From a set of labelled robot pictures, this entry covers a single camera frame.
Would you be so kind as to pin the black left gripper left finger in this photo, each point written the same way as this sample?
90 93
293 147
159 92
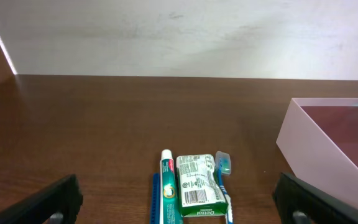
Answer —
62 198

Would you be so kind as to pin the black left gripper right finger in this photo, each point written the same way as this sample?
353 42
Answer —
299 202

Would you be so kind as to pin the green Dettol soap pack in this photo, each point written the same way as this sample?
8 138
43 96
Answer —
200 194

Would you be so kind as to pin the white open cardboard box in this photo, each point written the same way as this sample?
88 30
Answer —
319 140

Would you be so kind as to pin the blue white toothbrush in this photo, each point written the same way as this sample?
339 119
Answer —
223 166

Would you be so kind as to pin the green white toothpaste tube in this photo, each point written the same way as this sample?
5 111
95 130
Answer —
169 207

